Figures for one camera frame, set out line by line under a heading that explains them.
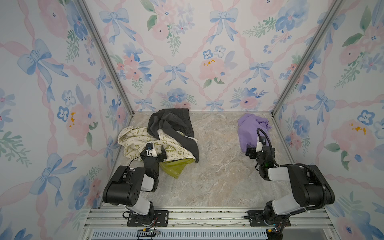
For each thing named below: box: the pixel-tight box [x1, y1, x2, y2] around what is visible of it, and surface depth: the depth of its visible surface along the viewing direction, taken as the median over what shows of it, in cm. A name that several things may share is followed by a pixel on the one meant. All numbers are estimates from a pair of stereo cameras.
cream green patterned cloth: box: [117, 126, 198, 179], surface depth 90 cm
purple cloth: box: [237, 113, 272, 152], surface depth 108 cm
